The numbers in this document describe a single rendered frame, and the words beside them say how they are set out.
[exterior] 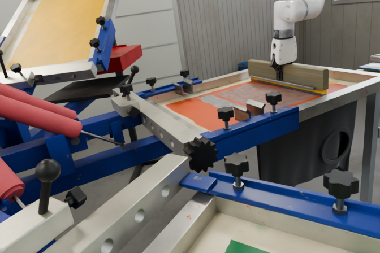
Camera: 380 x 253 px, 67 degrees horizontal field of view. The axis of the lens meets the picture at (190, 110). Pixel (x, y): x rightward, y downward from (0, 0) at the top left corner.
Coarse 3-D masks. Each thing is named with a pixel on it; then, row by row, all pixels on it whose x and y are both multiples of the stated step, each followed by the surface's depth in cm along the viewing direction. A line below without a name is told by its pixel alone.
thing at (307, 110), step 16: (304, 64) 136; (208, 80) 133; (224, 80) 135; (352, 80) 113; (368, 80) 101; (160, 96) 122; (176, 96) 125; (336, 96) 90; (352, 96) 94; (304, 112) 85; (320, 112) 88; (192, 128) 82
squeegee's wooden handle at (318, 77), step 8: (248, 64) 133; (256, 64) 128; (264, 64) 123; (288, 64) 113; (248, 72) 134; (256, 72) 129; (264, 72) 125; (272, 72) 120; (288, 72) 112; (296, 72) 109; (304, 72) 105; (312, 72) 102; (320, 72) 99; (328, 72) 100; (288, 80) 113; (296, 80) 110; (304, 80) 106; (312, 80) 103; (320, 80) 100; (328, 80) 101; (320, 88) 101; (328, 88) 102
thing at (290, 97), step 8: (336, 88) 109; (264, 96) 112; (288, 96) 108; (296, 96) 107; (304, 96) 105; (312, 96) 104; (320, 96) 103; (240, 104) 106; (280, 104) 101; (288, 104) 99; (296, 104) 98; (208, 112) 103; (216, 112) 102; (264, 112) 96; (200, 120) 97; (208, 120) 96; (216, 120) 95; (232, 120) 93; (208, 128) 90; (216, 128) 89
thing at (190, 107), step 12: (240, 84) 132; (252, 84) 130; (216, 96) 120; (228, 96) 118; (240, 96) 116; (252, 96) 114; (180, 108) 112; (192, 108) 110; (204, 108) 108; (216, 108) 106
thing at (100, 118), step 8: (112, 112) 90; (80, 120) 87; (88, 120) 85; (96, 120) 84; (104, 120) 84; (112, 120) 86; (120, 120) 87; (128, 120) 88; (136, 120) 89; (88, 128) 83; (96, 128) 84; (104, 128) 85; (88, 136) 83
